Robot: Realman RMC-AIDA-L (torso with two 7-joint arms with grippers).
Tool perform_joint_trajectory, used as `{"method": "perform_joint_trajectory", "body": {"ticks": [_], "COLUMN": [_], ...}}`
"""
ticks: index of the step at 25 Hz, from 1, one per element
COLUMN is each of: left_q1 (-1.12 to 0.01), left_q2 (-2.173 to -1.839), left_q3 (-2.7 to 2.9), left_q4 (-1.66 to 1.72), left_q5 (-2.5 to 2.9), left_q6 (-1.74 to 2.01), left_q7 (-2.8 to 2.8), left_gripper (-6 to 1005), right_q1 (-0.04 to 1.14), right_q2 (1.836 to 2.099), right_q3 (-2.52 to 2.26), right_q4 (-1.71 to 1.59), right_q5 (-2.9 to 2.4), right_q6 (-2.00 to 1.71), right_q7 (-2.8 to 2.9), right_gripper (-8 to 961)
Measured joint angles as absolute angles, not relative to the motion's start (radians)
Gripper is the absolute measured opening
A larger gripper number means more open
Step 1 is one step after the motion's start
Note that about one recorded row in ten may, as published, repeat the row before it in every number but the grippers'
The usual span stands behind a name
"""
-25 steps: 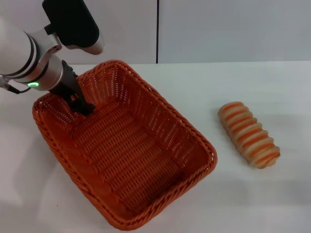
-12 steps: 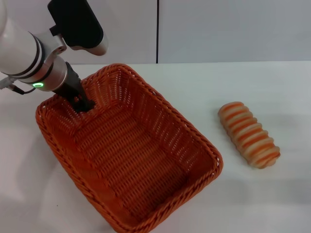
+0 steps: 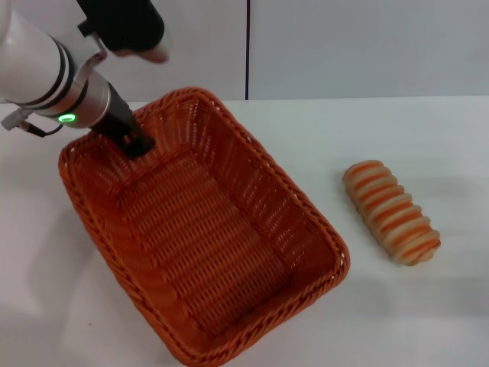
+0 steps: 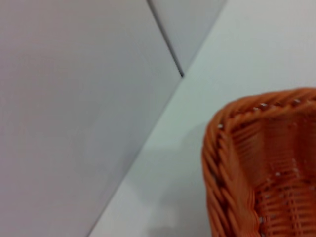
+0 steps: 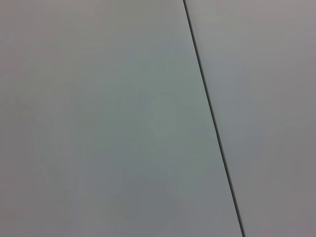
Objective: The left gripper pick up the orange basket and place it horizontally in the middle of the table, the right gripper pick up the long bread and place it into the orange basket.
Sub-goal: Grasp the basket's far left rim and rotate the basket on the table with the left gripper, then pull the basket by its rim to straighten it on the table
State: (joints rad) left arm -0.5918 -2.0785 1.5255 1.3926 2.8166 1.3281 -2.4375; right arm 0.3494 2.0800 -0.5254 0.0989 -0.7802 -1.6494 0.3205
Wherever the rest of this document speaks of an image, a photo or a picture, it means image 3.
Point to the black vertical wall strip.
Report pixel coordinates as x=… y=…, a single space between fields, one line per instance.
x=247 y=49

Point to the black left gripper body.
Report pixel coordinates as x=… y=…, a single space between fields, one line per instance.
x=116 y=122

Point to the orange woven rectangular basket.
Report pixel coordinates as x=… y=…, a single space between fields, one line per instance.
x=214 y=244

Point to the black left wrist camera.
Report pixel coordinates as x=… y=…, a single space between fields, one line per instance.
x=130 y=23

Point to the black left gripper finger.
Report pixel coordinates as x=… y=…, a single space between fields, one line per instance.
x=138 y=147

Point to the orange striped bread roll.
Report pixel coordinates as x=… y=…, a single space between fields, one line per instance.
x=393 y=214

